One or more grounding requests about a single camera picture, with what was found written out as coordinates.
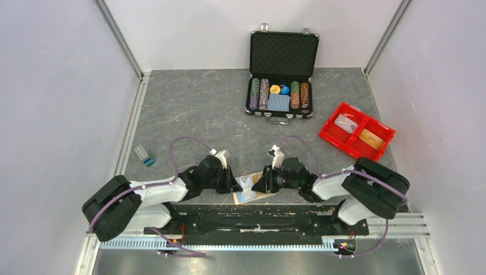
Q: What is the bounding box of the orange brown chip row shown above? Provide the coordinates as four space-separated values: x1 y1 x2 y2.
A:
300 82 309 113

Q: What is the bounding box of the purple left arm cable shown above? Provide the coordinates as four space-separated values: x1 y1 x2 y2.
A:
88 136 217 259

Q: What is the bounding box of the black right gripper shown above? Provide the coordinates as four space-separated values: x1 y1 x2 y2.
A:
251 164 300 194

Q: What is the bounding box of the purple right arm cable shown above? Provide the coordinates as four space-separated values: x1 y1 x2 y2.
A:
276 135 409 259

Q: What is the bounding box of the blue playing card deck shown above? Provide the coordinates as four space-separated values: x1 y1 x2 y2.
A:
267 93 291 112

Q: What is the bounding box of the red double plastic bin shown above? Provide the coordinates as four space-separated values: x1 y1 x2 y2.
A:
319 101 395 162

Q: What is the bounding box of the blue dealer chip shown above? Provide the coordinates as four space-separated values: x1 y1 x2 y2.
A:
280 85 290 95

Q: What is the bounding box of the white card in bin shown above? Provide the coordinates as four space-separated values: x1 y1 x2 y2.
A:
334 114 358 134

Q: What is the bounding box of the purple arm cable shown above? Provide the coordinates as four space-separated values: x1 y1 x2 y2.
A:
88 136 217 259
276 135 409 259

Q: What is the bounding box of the yellow card in bin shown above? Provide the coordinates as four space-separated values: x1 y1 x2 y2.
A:
359 129 383 150

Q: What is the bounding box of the green orange chip row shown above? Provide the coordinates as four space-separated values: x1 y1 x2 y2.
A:
290 81 300 109

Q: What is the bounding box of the yellow dealer chip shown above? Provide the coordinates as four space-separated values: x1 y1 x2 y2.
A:
269 85 281 94

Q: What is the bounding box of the pink white chip row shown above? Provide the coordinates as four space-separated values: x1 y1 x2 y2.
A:
258 78 269 110

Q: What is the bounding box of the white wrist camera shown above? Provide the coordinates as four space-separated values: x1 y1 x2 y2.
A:
210 148 230 169
268 144 284 169

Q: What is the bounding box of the beige leather card holder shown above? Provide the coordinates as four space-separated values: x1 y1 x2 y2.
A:
233 172 274 205

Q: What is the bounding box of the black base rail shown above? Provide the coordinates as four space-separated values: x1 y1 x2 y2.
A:
159 205 369 246

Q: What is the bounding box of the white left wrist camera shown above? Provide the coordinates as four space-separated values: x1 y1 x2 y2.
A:
210 148 230 169

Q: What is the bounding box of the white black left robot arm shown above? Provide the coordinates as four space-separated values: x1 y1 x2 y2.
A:
81 155 242 242

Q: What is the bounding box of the green purple chip row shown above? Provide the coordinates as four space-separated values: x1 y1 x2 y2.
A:
249 78 260 110

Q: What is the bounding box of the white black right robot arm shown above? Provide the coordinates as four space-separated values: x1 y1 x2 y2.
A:
252 157 410 234

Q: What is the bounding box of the black poker chip case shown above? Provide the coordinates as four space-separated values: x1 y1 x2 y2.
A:
245 23 320 124

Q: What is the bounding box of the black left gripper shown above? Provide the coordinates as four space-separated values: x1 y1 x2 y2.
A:
202 165 242 194

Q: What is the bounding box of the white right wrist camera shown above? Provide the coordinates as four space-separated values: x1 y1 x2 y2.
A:
268 144 284 169

